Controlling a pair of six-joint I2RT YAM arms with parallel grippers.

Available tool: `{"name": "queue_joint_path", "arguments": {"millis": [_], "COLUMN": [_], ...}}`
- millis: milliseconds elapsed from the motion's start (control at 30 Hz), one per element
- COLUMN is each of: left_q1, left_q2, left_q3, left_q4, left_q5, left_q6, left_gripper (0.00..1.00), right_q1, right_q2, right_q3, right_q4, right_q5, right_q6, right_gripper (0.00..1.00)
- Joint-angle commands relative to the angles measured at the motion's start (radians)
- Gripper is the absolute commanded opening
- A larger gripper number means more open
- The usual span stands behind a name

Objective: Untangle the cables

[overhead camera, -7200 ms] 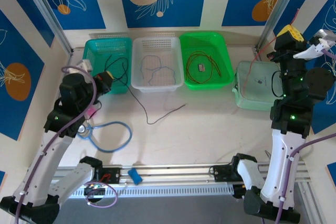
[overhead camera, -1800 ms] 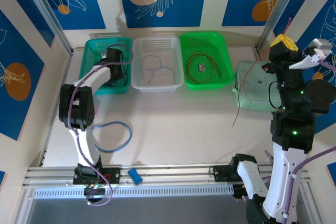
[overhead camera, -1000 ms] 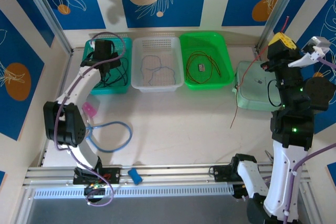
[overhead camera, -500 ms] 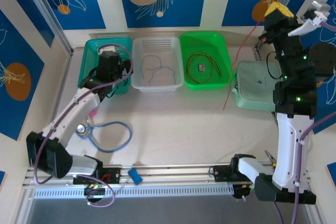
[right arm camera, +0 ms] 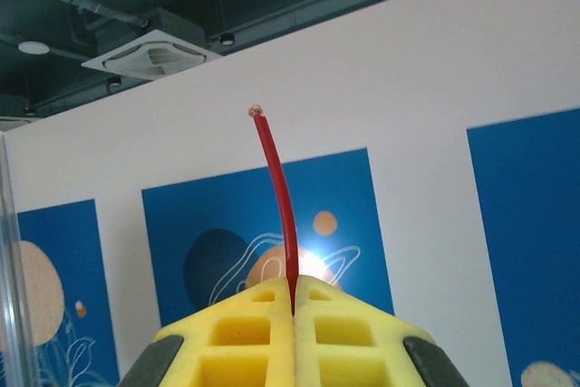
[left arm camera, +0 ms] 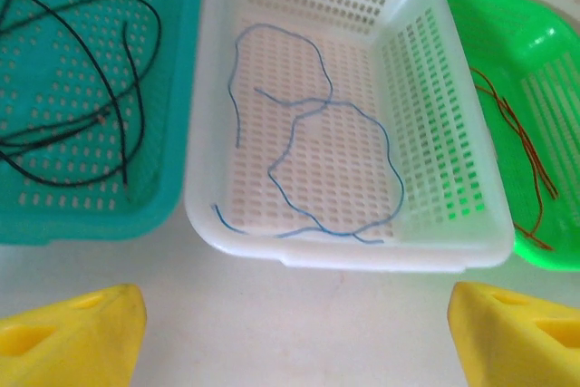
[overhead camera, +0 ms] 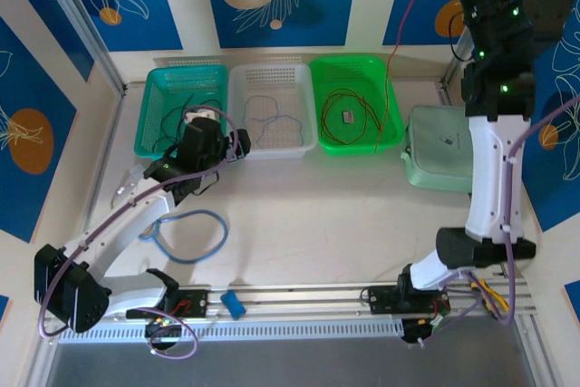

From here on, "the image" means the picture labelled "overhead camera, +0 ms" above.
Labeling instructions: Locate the black cable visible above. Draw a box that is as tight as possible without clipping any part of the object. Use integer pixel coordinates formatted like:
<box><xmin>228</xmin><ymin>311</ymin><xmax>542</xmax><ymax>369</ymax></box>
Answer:
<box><xmin>171</xmin><ymin>96</ymin><xmax>224</xmax><ymax>134</ymax></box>
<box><xmin>151</xmin><ymin>94</ymin><xmax>196</xmax><ymax>152</ymax></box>

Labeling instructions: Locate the red cable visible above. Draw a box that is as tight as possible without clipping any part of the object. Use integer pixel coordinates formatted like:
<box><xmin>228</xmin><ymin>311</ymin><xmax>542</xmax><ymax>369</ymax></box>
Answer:
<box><xmin>324</xmin><ymin>92</ymin><xmax>386</xmax><ymax>146</ymax></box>
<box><xmin>320</xmin><ymin>90</ymin><xmax>369</xmax><ymax>148</ymax></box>

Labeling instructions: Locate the teal plastic basket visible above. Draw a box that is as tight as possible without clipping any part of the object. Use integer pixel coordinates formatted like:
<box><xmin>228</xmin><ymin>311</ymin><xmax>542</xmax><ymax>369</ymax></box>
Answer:
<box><xmin>132</xmin><ymin>63</ymin><xmax>229</xmax><ymax>165</ymax></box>

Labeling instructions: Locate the blue stethoscope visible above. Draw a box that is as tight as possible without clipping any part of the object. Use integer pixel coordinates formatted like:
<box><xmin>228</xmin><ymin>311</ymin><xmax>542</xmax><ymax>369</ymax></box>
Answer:
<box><xmin>111</xmin><ymin>173</ymin><xmax>229</xmax><ymax>265</ymax></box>

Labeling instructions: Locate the white plastic basket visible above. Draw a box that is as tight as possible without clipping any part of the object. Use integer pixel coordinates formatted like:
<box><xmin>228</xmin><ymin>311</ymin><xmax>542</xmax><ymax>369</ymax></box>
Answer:
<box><xmin>225</xmin><ymin>60</ymin><xmax>318</xmax><ymax>160</ymax></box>

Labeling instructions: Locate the mint green zip pouch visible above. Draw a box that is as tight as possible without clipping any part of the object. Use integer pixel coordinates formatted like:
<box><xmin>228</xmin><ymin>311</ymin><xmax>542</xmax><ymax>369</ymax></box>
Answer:
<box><xmin>401</xmin><ymin>104</ymin><xmax>475</xmax><ymax>193</ymax></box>

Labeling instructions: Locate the green plastic basket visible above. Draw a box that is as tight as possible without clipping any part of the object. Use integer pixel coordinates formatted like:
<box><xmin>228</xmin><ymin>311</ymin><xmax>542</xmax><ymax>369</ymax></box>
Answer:
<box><xmin>309</xmin><ymin>54</ymin><xmax>405</xmax><ymax>158</ymax></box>

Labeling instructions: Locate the small blue block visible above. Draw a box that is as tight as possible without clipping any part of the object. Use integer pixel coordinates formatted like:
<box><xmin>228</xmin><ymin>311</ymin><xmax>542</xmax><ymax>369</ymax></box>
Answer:
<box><xmin>220</xmin><ymin>290</ymin><xmax>247</xmax><ymax>319</ymax></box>

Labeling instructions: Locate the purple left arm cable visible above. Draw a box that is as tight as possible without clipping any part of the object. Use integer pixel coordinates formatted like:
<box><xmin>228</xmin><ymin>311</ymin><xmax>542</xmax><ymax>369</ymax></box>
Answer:
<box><xmin>38</xmin><ymin>108</ymin><xmax>239</xmax><ymax>362</ymax></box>

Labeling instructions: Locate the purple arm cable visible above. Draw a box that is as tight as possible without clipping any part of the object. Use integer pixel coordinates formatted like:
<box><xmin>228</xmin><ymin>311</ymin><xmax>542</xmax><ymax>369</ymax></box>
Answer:
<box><xmin>38</xmin><ymin>108</ymin><xmax>239</xmax><ymax>362</ymax></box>
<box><xmin>419</xmin><ymin>0</ymin><xmax>580</xmax><ymax>347</ymax></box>

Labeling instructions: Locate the aluminium frame post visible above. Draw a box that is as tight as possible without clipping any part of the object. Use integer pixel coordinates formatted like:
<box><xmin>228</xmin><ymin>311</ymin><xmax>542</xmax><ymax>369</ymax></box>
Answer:
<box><xmin>31</xmin><ymin>0</ymin><xmax>128</xmax><ymax>94</ymax></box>
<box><xmin>441</xmin><ymin>33</ymin><xmax>472</xmax><ymax>84</ymax></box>

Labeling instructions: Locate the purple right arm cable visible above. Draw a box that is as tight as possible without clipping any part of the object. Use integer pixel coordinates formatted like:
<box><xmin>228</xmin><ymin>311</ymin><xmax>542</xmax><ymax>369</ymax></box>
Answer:
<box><xmin>419</xmin><ymin>0</ymin><xmax>580</xmax><ymax>347</ymax></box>

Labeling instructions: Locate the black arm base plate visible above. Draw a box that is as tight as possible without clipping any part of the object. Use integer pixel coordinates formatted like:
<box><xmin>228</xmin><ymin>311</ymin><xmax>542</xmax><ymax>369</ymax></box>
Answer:
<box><xmin>125</xmin><ymin>287</ymin><xmax>210</xmax><ymax>320</ymax></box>
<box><xmin>364</xmin><ymin>284</ymin><xmax>409</xmax><ymax>315</ymax></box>

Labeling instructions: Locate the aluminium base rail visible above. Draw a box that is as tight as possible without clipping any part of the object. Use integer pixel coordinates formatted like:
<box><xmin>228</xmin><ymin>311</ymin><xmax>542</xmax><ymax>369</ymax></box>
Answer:
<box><xmin>38</xmin><ymin>285</ymin><xmax>540</xmax><ymax>329</ymax></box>

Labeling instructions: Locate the slotted grey cable duct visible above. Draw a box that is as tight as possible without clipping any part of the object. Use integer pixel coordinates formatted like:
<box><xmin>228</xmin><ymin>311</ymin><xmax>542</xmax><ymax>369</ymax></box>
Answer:
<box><xmin>58</xmin><ymin>319</ymin><xmax>405</xmax><ymax>345</ymax></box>

